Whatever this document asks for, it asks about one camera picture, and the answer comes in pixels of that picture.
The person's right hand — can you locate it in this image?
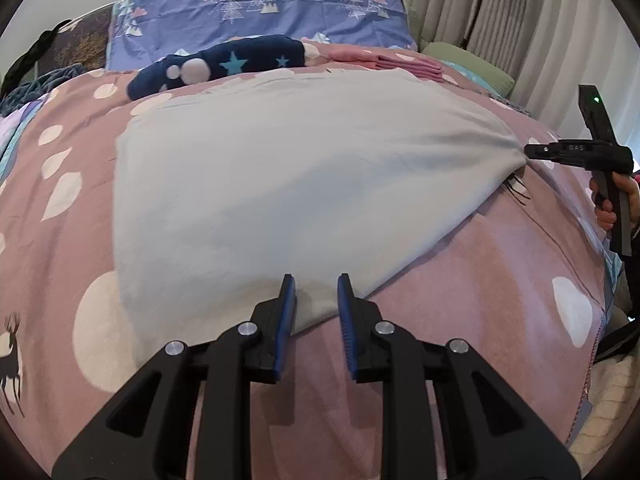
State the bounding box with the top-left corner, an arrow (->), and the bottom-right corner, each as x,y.
588,171 -> 640,232

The dark patterned pillow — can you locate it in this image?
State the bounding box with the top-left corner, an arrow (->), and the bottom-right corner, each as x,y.
36,3 -> 114,75

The black garment on headboard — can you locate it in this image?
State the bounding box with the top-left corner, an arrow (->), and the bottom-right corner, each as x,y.
1,20 -> 70,99

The pink polka-dot bed cover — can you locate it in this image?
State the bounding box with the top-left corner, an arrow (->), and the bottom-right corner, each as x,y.
1,42 -> 608,479

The green pillow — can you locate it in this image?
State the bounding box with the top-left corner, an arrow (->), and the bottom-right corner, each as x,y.
422,42 -> 515,98

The pink folded clothes stack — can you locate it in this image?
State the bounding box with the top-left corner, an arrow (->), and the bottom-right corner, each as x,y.
318,44 -> 444,82

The dark teal fuzzy blanket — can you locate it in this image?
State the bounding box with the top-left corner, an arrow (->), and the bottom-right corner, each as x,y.
1,63 -> 105,117

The beige curtain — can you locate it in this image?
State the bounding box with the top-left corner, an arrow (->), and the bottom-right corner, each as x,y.
408,0 -> 639,148

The light grey long-sleeve shirt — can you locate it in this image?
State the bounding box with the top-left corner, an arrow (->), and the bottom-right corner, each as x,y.
114,70 -> 525,340

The blue tree-patterned pillow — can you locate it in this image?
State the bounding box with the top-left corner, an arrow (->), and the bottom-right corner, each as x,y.
106,0 -> 416,70

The navy star-patterned folded garment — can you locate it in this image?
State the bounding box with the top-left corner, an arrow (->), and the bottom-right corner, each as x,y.
126,35 -> 305,101

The lavender folded garment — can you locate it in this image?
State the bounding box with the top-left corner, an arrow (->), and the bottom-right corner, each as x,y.
0,99 -> 43,159

